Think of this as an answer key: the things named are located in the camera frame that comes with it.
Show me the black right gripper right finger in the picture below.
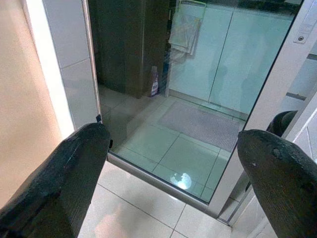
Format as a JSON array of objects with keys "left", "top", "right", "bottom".
[{"left": 237, "top": 128, "right": 317, "bottom": 238}]

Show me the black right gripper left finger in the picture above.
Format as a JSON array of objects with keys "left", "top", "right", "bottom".
[{"left": 0, "top": 122, "right": 111, "bottom": 238}]

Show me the glass sliding door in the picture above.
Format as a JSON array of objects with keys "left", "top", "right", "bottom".
[{"left": 81, "top": 0, "right": 317, "bottom": 220}]

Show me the grey floor mat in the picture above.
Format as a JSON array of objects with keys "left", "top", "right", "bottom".
[{"left": 158, "top": 100, "right": 241, "bottom": 152}]

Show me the bottle with purple label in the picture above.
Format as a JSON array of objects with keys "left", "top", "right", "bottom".
[{"left": 150, "top": 65, "right": 159, "bottom": 98}]

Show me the silver door lock plate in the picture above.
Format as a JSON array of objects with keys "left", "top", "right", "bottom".
[{"left": 293, "top": 23, "right": 313, "bottom": 45}]

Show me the pale hanging towel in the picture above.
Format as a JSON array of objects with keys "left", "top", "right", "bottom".
[{"left": 168, "top": 9, "right": 203, "bottom": 57}]

